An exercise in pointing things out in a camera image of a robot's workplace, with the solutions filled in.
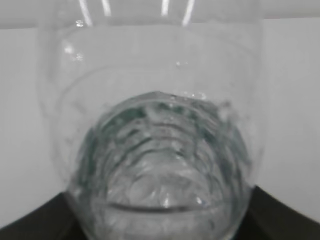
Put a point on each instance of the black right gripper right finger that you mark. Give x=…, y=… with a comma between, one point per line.
x=269, y=219

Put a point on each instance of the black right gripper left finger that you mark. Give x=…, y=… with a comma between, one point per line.
x=54, y=220

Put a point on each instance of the clear water bottle green label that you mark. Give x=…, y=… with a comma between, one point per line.
x=152, y=113

